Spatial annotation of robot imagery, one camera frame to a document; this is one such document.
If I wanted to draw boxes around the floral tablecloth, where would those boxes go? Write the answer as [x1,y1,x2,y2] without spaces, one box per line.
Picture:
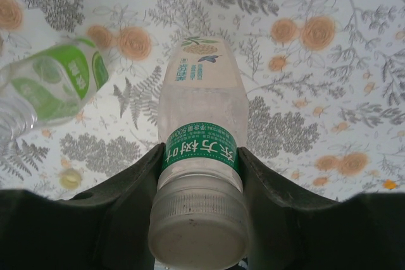
[0,0,405,203]

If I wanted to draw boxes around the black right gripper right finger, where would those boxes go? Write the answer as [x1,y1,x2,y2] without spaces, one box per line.
[239,145,405,270]

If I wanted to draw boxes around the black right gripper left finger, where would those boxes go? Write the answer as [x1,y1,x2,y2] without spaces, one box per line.
[0,143,166,270]

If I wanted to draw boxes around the white bottle cap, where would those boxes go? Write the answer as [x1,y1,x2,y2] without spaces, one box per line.
[147,184,251,267]

